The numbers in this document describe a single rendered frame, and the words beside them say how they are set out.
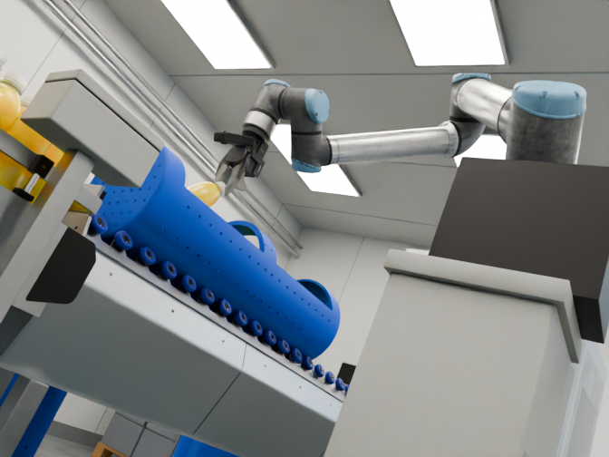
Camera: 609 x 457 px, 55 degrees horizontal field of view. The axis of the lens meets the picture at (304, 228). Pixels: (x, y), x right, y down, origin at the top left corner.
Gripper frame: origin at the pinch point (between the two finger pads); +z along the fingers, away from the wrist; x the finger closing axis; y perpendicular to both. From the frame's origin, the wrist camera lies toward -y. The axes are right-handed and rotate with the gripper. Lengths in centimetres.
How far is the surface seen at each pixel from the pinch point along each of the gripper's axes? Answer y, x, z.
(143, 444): 269, 271, 101
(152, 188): -23.6, -7.6, 14.2
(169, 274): -8.3, -7.7, 28.6
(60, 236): -43, -19, 36
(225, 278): 8.5, -7.9, 21.6
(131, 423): 267, 293, 91
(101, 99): -55, -30, 15
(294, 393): 54, -9, 39
